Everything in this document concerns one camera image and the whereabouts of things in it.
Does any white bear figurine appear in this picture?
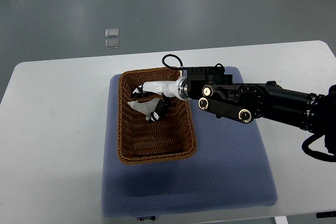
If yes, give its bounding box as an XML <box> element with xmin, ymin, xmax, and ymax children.
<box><xmin>127</xmin><ymin>98</ymin><xmax>160</xmax><ymax>121</ymax></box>

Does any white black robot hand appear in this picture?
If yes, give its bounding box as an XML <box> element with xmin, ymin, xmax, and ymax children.
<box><xmin>132</xmin><ymin>78</ymin><xmax>188</xmax><ymax>122</ymax></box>

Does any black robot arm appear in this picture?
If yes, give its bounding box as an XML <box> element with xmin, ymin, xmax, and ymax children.
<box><xmin>132</xmin><ymin>63</ymin><xmax>335</xmax><ymax>162</ymax></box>

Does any blue-grey quilted mat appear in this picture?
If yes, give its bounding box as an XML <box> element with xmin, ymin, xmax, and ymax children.
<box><xmin>101</xmin><ymin>74</ymin><xmax>278</xmax><ymax>218</ymax></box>

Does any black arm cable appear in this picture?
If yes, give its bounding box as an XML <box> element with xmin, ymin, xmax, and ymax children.
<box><xmin>162</xmin><ymin>54</ymin><xmax>185</xmax><ymax>70</ymax></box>

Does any brown wicker basket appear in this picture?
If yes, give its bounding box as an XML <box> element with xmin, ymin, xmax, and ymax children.
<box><xmin>117</xmin><ymin>68</ymin><xmax>197</xmax><ymax>165</ymax></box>

